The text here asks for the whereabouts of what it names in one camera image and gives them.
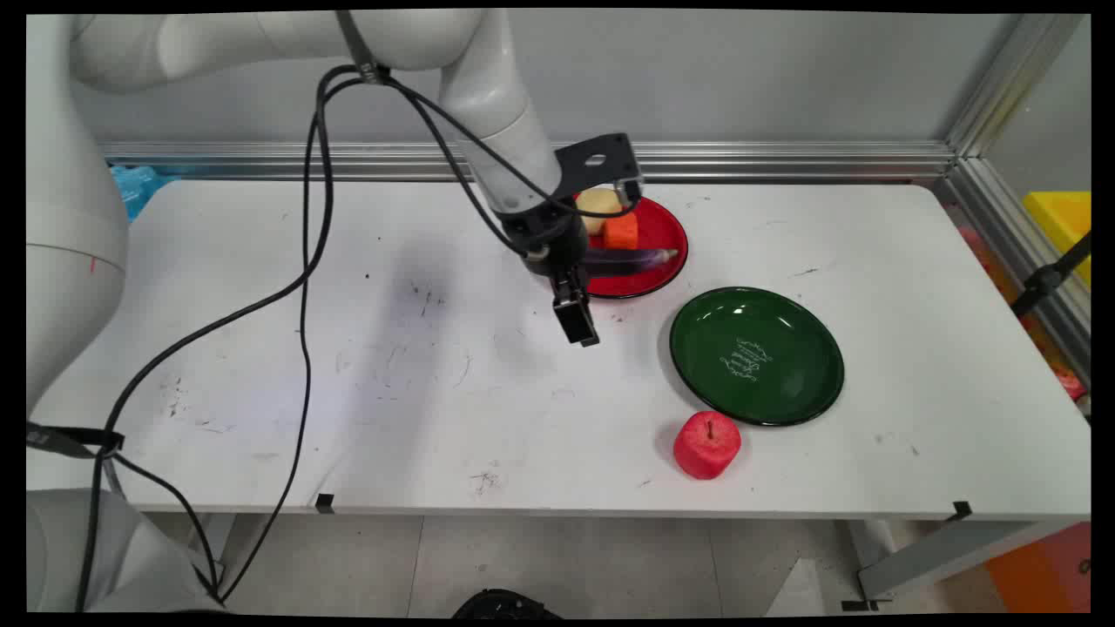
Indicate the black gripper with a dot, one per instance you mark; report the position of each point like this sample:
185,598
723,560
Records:
550,237

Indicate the purple toy eggplant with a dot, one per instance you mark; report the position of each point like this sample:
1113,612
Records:
631,259

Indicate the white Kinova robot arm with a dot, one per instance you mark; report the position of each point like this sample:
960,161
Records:
488,87

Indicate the orange toy carrot chunk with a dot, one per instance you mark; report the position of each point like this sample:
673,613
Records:
621,232

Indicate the beige toy potato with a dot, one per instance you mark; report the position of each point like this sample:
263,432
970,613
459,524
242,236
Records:
598,207

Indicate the red round plate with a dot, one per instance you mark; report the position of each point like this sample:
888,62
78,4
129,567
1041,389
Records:
655,233

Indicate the green round plate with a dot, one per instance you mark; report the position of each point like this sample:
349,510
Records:
756,355

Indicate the red toy apple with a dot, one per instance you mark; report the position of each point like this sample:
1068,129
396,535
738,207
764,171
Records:
706,445

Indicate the black round floor object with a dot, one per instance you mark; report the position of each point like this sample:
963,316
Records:
505,604

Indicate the black tape marker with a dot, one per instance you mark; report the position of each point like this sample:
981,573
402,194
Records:
324,502
962,509

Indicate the grey metal table leg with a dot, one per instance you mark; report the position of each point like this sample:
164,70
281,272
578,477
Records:
945,557

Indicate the blue plastic bag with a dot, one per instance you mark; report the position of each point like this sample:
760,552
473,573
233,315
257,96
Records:
135,187

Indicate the yellow plastic bin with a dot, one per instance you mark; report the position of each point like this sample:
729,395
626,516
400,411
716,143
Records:
1064,228

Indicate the orange box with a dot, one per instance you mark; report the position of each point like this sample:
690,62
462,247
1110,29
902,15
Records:
1045,570

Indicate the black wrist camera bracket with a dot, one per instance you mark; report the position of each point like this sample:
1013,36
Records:
598,162

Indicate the aluminium frame rail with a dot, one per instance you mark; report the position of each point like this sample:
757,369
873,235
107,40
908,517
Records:
697,160

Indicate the aluminium frame corner post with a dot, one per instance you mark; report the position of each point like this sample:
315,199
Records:
1010,131

